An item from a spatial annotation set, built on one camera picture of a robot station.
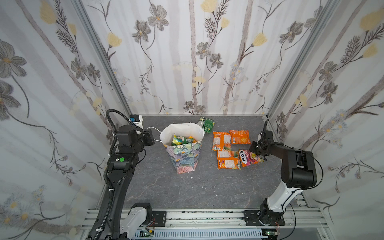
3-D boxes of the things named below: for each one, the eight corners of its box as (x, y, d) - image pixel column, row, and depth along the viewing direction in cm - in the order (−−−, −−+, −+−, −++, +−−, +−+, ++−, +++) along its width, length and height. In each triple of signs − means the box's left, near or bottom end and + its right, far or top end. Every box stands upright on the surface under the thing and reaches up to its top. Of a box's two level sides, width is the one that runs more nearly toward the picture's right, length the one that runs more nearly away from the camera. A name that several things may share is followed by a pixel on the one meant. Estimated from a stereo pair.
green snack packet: (204, 133, 111) (204, 130, 109) (203, 120, 119) (204, 118, 117) (215, 133, 111) (215, 130, 109) (213, 120, 119) (214, 118, 117)
